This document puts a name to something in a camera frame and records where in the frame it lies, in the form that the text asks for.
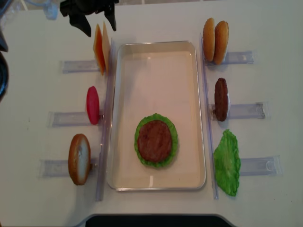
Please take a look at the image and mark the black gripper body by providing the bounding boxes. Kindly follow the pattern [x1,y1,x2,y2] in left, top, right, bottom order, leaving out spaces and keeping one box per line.
[60,0,119,17]

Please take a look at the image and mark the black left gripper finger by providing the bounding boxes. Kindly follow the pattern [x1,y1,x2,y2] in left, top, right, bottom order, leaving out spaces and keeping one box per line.
[69,14,91,37]

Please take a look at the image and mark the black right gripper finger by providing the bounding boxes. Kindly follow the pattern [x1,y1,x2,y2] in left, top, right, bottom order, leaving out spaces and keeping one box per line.
[104,5,116,31]

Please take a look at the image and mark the pale yellow cheese slice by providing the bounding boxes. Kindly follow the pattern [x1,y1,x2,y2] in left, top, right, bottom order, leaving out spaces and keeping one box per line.
[102,22,110,73]

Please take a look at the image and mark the dark robot arm left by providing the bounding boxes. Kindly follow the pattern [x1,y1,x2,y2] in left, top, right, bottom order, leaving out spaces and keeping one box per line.
[0,0,120,100]

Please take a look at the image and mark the orange cheese slice outer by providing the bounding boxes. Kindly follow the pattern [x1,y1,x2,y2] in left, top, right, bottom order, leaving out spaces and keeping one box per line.
[93,24,106,75]

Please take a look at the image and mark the clear holder strip cheese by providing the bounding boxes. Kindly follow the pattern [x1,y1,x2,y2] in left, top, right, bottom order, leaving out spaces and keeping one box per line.
[60,60,100,74]

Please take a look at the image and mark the red tomato slice standing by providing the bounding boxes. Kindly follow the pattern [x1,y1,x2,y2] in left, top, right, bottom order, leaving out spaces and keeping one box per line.
[86,86,99,125]

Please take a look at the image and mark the clear holder strip tomato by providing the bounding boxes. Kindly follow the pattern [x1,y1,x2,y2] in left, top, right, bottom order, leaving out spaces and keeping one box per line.
[46,112,92,128]

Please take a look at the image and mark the brown meat patty on tray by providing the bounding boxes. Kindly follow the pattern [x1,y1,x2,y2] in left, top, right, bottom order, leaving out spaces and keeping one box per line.
[137,120,172,163]

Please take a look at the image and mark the green lettuce leaf on tray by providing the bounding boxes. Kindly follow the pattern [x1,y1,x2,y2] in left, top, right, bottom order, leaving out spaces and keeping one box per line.
[134,113,178,168]

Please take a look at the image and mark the brown meat patty standing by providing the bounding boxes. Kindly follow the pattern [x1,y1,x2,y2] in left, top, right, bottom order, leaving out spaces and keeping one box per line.
[214,78,229,122]

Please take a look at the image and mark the green lettuce leaf standing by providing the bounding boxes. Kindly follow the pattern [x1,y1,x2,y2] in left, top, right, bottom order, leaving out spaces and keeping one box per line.
[214,129,241,196]

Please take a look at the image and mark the clear holder strip lettuce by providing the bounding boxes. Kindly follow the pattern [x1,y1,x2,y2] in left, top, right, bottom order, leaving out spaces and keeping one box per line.
[240,156,283,176]

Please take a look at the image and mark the golden bun half far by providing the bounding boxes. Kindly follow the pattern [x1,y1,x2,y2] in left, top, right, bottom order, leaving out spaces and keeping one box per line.
[202,17,215,61]

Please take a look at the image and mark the golden bun half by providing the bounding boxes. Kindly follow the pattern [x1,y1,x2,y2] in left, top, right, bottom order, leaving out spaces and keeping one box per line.
[202,17,215,61]
[213,21,229,65]

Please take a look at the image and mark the golden bun half near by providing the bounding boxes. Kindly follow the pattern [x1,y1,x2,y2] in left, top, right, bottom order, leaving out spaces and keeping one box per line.
[213,21,229,65]

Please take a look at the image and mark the brown bun half left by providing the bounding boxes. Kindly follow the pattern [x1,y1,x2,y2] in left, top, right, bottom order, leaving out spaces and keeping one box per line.
[68,134,91,185]

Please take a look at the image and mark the white rectangular serving tray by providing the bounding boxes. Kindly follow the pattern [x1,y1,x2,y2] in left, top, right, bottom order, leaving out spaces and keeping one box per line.
[107,41,206,191]

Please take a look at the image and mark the clear holder strip right buns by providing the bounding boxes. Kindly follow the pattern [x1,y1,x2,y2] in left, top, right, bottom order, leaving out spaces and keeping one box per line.
[204,49,258,66]

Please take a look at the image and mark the clear holder strip left bun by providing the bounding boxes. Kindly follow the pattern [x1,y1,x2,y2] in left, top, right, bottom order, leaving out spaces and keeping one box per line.
[39,158,99,178]

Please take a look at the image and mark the clear holder strip patty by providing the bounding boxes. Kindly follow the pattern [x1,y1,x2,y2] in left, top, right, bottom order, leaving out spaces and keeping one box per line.
[209,102,270,120]

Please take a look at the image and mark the clear long rail right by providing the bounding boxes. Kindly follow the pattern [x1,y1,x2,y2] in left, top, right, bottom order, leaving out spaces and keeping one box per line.
[199,32,219,200]

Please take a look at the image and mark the clear long rail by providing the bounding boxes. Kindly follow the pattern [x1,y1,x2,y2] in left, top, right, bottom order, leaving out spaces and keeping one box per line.
[199,32,219,200]
[96,39,116,201]

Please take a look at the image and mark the clear long rail left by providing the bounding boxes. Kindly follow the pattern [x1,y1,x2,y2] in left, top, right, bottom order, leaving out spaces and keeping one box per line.
[96,39,116,201]

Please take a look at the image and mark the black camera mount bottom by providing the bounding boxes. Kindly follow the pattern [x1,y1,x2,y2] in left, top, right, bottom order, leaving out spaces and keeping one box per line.
[85,214,234,227]

